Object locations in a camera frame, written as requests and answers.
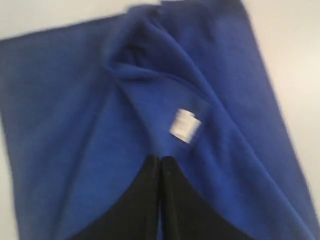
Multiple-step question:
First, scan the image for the blue cloth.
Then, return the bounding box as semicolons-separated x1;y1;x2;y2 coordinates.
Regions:
0;0;320;240

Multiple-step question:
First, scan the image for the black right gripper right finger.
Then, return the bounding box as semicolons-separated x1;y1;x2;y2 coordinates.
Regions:
160;156;252;240

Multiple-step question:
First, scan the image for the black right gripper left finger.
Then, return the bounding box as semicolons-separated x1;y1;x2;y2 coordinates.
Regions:
72;155;160;240

